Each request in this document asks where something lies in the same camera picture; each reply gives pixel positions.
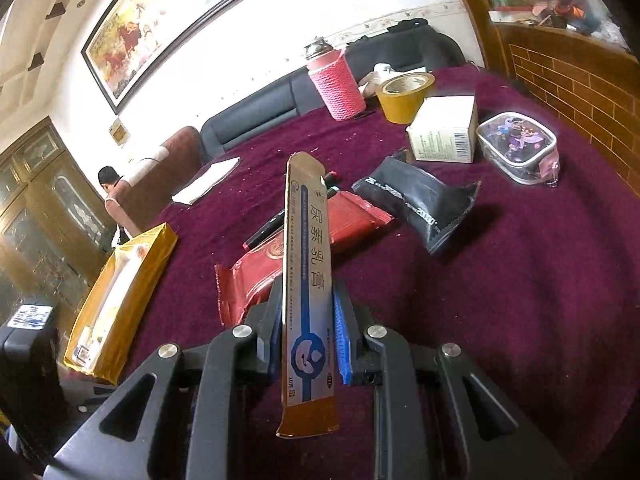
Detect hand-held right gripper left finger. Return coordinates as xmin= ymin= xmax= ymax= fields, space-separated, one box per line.
xmin=42 ymin=277 xmax=283 ymax=480

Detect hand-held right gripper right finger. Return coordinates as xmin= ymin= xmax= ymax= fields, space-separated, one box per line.
xmin=331 ymin=280 xmax=576 ymax=480

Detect white ointment box orange ends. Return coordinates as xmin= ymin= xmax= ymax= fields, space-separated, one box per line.
xmin=276 ymin=152 xmax=341 ymax=438

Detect yellow gift box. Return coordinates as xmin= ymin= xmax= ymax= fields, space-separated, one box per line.
xmin=64 ymin=222 xmax=178 ymax=386

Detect red packet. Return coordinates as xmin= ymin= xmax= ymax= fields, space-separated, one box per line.
xmin=215 ymin=190 xmax=393 ymax=328

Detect black packet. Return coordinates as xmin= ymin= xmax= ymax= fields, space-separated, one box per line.
xmin=351 ymin=156 xmax=482 ymax=256

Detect white papers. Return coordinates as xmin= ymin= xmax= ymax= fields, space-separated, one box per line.
xmin=171 ymin=156 xmax=242 ymax=207

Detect wooden glass-door cabinet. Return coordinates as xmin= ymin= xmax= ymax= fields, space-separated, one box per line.
xmin=0 ymin=116 xmax=118 ymax=331

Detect brown leather chair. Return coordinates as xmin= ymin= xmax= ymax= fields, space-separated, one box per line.
xmin=115 ymin=126 xmax=203 ymax=233

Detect dark grey sofa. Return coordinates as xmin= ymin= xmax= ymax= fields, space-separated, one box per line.
xmin=200 ymin=22 xmax=466 ymax=161

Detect cream cardboard box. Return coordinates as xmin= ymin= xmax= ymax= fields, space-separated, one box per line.
xmin=405 ymin=96 xmax=478 ymax=164

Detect yellow tape roll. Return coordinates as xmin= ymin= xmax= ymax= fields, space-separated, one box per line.
xmin=375 ymin=72 xmax=437 ymax=124

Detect pink knitted sleeve bottle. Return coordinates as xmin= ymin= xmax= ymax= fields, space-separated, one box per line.
xmin=304 ymin=37 xmax=368 ymax=122

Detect clear printed pouch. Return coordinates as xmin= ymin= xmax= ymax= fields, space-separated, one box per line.
xmin=475 ymin=111 xmax=560 ymax=188

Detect white tissue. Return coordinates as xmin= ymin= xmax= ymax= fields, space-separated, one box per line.
xmin=357 ymin=62 xmax=426 ymax=98

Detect black bag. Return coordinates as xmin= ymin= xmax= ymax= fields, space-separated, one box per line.
xmin=387 ymin=19 xmax=431 ymax=33

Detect wooden partition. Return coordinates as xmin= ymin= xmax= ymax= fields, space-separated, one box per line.
xmin=442 ymin=0 xmax=640 ymax=186

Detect small wall frame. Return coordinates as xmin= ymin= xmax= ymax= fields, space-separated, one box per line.
xmin=108 ymin=117 xmax=132 ymax=147

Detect framed wall painting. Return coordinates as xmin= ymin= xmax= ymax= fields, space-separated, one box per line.
xmin=81 ymin=0 xmax=271 ymax=115

